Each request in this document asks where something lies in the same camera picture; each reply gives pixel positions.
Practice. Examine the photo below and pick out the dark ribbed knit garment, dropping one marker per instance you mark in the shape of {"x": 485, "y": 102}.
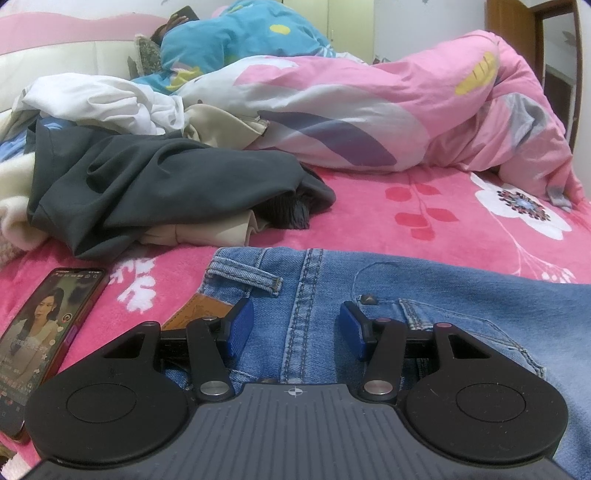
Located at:
{"x": 286, "y": 212}

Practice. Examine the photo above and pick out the tan garment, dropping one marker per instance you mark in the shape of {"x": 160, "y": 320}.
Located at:
{"x": 203, "y": 233}

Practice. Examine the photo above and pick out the light blue garment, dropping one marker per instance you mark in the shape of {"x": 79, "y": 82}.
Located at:
{"x": 14, "y": 143}

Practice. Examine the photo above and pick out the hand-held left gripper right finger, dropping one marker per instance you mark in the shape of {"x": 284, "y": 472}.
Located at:
{"x": 353, "y": 330}

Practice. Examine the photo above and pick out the cream fleece garment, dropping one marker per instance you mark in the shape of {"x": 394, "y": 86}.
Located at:
{"x": 14, "y": 184}

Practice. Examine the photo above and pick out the pink and white headboard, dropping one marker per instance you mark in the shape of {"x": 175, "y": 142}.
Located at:
{"x": 69, "y": 60}

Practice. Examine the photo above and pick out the blue printed quilt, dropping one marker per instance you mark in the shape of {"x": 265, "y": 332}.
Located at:
{"x": 231, "y": 41}

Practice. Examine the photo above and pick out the pale yellow wardrobe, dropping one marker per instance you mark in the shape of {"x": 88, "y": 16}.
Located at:
{"x": 351, "y": 27}

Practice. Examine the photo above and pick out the dark smartphone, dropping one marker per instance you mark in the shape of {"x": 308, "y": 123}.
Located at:
{"x": 184, "y": 11}

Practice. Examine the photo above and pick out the beige garment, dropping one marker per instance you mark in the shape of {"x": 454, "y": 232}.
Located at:
{"x": 217, "y": 127}

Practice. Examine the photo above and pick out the grey patterned pillow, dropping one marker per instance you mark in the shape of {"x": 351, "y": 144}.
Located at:
{"x": 147, "y": 55}

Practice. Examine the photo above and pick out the brown wooden door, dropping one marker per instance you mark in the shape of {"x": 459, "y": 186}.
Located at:
{"x": 508, "y": 23}

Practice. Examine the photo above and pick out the pink carrot print quilt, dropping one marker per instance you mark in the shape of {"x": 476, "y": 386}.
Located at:
{"x": 369, "y": 101}

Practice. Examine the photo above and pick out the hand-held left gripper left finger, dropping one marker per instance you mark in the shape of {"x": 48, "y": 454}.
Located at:
{"x": 240, "y": 327}

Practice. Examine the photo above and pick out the smartphone with lit screen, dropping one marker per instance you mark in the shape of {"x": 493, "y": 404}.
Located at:
{"x": 41, "y": 332}

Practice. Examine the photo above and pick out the pink floral bed blanket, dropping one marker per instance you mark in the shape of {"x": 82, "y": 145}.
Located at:
{"x": 369, "y": 221}

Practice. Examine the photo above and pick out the white garment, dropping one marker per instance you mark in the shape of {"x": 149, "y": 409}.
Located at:
{"x": 92, "y": 101}

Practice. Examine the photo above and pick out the dark grey garment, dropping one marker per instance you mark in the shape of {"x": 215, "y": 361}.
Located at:
{"x": 138, "y": 184}

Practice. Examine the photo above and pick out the blue jeans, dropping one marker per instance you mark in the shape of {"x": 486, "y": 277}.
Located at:
{"x": 461, "y": 314}

